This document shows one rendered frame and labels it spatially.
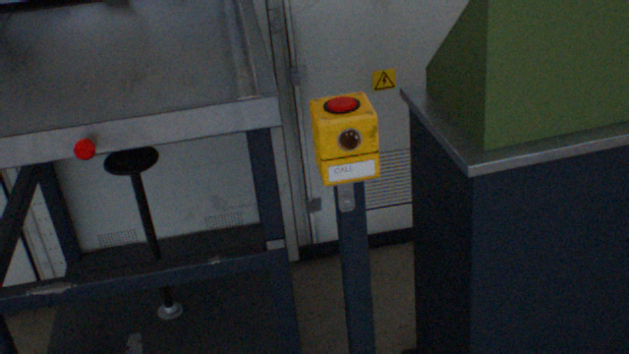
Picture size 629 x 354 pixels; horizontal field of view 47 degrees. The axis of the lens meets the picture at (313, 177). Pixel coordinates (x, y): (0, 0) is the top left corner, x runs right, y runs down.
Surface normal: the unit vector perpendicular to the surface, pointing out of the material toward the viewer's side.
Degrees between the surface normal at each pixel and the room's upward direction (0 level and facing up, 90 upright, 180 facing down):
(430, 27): 90
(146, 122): 90
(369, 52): 90
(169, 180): 90
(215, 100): 0
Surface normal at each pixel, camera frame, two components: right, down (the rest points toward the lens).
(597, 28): 0.24, 0.48
